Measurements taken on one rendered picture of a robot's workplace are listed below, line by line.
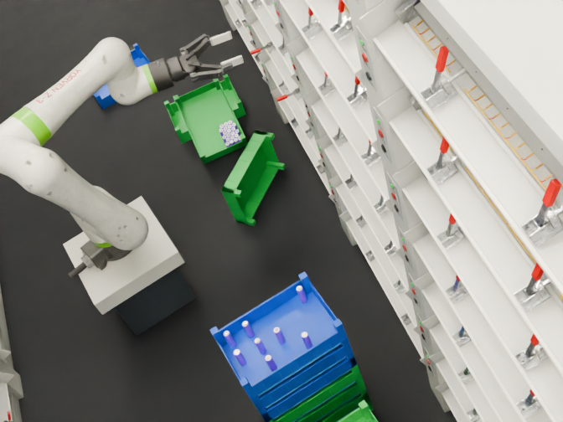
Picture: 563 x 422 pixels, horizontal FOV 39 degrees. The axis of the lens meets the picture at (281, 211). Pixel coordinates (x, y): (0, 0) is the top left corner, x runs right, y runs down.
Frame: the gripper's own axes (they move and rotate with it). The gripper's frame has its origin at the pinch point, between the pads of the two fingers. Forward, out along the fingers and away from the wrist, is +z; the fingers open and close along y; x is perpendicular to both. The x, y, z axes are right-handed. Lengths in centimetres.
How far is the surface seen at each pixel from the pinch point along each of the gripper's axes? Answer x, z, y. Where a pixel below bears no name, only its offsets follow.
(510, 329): 54, 17, 136
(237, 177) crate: -56, -12, 6
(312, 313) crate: -18, -8, 86
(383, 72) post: 79, 13, 97
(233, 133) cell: -71, -6, -26
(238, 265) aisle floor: -74, -23, 31
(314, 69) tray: 23.4, 15.1, 40.9
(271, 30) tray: -1.2, 14.1, -2.6
